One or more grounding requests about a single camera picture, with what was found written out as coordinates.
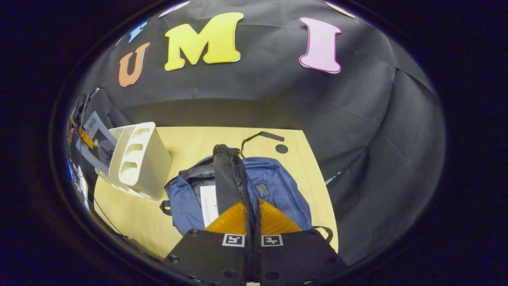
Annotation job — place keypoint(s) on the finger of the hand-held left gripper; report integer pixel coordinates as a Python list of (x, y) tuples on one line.
[(88, 141)]

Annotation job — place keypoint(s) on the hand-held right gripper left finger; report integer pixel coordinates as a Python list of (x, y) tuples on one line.
[(206, 258)]

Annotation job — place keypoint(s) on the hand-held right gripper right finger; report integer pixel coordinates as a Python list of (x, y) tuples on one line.
[(301, 258)]

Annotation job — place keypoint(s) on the grey book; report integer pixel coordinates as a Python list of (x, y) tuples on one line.
[(101, 151)]

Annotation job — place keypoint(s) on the white book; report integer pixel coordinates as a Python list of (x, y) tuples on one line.
[(208, 206)]

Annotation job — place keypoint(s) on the blue schoolbag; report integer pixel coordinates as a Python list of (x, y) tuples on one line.
[(285, 198)]

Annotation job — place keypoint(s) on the white plastic bookshelf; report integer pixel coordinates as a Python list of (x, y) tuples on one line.
[(154, 167)]

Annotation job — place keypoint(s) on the black round table grommet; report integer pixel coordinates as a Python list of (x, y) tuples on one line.
[(281, 149)]

